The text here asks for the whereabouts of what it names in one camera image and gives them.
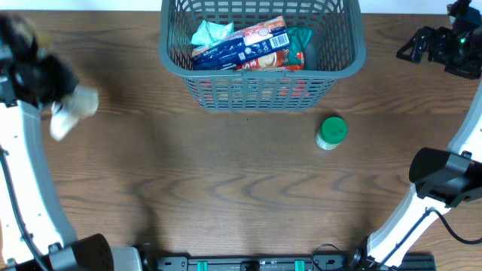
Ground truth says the light blue wipes packet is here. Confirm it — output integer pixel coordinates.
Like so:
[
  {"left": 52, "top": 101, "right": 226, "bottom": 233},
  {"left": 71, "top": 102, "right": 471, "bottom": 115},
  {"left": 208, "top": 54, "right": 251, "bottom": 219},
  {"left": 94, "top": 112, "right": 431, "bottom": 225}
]
[{"left": 191, "top": 20, "right": 234, "bottom": 46}]

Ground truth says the grey plastic basket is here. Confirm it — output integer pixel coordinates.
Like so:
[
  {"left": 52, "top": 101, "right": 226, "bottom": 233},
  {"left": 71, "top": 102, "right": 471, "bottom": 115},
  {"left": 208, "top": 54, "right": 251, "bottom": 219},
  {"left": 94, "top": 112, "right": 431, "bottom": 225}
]
[{"left": 159, "top": 0, "right": 366, "bottom": 110}]

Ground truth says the right black cable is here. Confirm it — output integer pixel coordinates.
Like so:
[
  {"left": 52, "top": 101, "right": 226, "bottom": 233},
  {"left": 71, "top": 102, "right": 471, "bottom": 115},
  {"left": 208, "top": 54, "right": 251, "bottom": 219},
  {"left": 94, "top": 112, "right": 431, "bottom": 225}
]
[{"left": 429, "top": 209, "right": 482, "bottom": 245}]

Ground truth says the green lidded jar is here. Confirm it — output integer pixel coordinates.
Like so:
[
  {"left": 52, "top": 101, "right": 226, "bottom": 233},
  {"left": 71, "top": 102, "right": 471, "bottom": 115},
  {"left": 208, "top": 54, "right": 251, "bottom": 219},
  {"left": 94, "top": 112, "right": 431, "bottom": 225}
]
[{"left": 316, "top": 117, "right": 348, "bottom": 151}]

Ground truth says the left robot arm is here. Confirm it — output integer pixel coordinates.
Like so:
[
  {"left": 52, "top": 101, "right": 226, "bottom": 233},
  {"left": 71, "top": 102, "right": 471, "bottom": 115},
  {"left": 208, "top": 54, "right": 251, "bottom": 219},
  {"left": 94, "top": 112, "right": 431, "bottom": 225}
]
[{"left": 1, "top": 14, "right": 144, "bottom": 270}]

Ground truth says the Kleenex tissue multipack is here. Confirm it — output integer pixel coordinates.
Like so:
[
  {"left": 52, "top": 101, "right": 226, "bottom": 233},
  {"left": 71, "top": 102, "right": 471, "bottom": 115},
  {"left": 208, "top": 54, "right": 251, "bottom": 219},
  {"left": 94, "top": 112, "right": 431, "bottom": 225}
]
[{"left": 191, "top": 16, "right": 290, "bottom": 70}]

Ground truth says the black mounting rail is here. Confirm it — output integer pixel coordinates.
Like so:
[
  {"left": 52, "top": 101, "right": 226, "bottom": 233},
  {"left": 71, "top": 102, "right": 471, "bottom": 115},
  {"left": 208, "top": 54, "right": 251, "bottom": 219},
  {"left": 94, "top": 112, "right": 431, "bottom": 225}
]
[{"left": 146, "top": 254, "right": 438, "bottom": 271}]

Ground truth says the orange spaghetti packet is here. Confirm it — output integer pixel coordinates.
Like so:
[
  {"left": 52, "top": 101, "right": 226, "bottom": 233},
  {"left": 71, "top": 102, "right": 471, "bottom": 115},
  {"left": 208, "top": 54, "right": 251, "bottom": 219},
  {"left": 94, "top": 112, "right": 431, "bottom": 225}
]
[{"left": 185, "top": 78, "right": 324, "bottom": 108}]

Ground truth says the beige paper pouch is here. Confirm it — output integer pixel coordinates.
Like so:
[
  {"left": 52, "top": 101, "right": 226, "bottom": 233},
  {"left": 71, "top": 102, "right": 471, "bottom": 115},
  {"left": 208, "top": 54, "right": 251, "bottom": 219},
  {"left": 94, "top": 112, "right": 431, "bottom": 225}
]
[{"left": 50, "top": 85, "right": 99, "bottom": 141}]

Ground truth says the green Nescafe coffee bag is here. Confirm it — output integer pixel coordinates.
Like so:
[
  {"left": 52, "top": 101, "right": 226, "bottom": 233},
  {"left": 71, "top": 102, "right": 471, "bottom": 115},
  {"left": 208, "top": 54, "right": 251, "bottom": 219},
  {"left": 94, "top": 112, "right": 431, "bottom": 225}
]
[{"left": 235, "top": 26, "right": 313, "bottom": 72}]

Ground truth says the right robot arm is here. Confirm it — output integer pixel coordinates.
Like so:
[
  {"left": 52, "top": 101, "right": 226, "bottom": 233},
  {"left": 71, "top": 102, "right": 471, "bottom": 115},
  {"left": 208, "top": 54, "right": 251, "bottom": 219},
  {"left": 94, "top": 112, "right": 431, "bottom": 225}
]
[{"left": 344, "top": 0, "right": 481, "bottom": 270}]

